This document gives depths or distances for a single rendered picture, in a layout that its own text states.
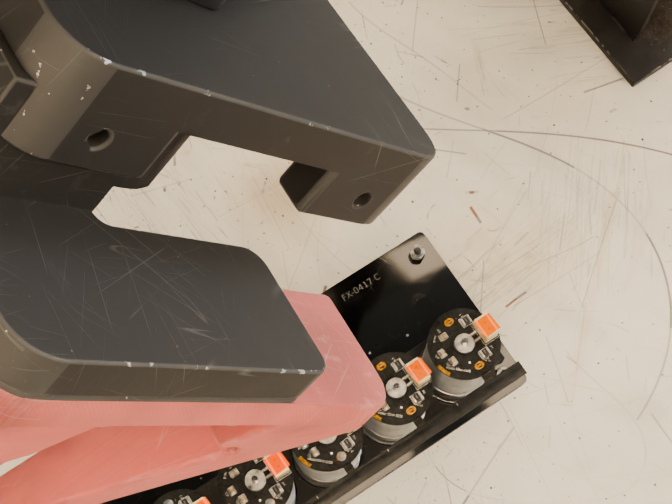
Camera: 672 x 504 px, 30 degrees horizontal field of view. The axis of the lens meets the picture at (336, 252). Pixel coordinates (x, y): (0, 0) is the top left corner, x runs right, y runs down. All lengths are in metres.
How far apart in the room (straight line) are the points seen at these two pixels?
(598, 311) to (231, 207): 0.15
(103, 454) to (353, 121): 0.06
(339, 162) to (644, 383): 0.36
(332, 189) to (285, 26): 0.02
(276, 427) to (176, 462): 0.02
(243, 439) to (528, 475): 0.33
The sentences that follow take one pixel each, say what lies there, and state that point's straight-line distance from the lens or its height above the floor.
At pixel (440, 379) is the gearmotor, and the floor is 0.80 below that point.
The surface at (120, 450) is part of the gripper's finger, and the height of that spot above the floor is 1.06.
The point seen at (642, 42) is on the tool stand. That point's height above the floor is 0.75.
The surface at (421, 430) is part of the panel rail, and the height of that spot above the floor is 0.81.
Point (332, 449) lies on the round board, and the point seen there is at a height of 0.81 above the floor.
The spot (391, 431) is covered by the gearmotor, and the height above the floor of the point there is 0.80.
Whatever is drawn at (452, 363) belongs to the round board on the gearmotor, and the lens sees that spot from 0.43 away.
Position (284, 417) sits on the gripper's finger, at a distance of 0.15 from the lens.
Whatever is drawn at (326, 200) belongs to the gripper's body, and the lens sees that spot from 0.16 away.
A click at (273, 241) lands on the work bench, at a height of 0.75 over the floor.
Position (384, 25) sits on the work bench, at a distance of 0.54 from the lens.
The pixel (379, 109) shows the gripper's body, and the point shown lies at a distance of 0.16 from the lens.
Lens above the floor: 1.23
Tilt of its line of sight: 72 degrees down
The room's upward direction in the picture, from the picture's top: 1 degrees clockwise
